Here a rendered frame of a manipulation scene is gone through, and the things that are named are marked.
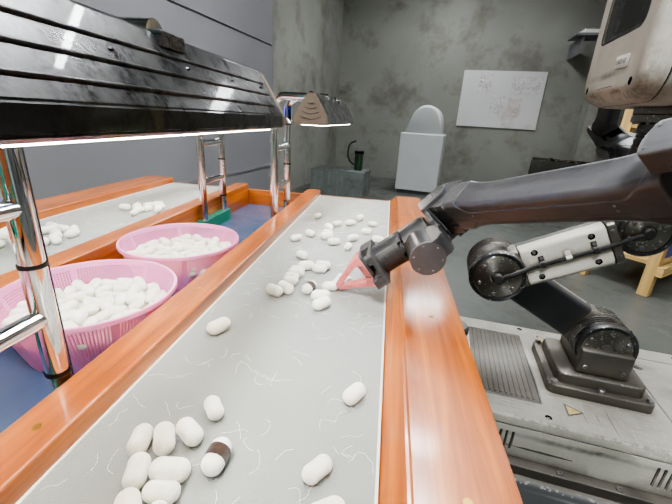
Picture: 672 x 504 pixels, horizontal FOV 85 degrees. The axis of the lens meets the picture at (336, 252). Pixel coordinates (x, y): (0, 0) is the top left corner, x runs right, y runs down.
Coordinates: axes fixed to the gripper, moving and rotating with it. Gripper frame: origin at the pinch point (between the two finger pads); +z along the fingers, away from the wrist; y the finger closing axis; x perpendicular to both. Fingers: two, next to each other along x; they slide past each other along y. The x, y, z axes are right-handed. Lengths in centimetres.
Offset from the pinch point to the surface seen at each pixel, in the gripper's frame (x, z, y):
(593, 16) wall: 26, -377, -628
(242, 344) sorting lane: -5.8, 10.9, 20.2
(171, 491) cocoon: -4.7, 8.3, 43.8
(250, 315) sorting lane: -7.1, 12.0, 12.0
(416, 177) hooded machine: 63, -27, -524
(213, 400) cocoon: -5.7, 8.7, 33.5
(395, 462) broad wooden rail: 7.3, -6.3, 37.5
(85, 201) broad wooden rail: -58, 67, -42
